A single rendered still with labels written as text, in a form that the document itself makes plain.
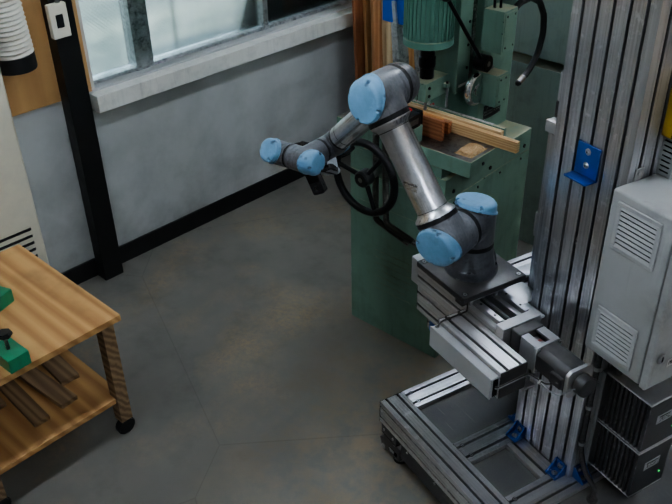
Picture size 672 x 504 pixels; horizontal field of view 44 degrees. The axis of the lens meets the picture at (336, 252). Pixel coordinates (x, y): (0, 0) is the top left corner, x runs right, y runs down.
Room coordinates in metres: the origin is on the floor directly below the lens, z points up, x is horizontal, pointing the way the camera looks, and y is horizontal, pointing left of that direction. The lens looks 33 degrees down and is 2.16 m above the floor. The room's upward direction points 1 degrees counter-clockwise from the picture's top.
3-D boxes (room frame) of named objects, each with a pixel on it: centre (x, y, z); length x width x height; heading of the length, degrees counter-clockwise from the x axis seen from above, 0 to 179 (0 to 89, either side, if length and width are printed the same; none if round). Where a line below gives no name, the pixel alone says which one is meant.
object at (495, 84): (2.81, -0.58, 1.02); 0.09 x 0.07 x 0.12; 48
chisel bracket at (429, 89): (2.80, -0.35, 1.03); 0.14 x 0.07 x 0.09; 138
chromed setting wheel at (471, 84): (2.80, -0.51, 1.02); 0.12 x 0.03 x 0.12; 138
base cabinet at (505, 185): (2.87, -0.41, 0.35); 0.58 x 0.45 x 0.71; 138
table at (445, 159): (2.70, -0.27, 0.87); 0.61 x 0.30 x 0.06; 48
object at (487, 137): (2.71, -0.41, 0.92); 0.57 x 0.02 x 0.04; 48
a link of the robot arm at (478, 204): (1.95, -0.38, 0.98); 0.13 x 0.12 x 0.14; 139
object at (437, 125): (2.71, -0.29, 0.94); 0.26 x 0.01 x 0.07; 48
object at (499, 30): (2.84, -0.59, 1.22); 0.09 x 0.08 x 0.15; 138
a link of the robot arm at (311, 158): (2.20, 0.08, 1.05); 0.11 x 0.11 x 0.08; 49
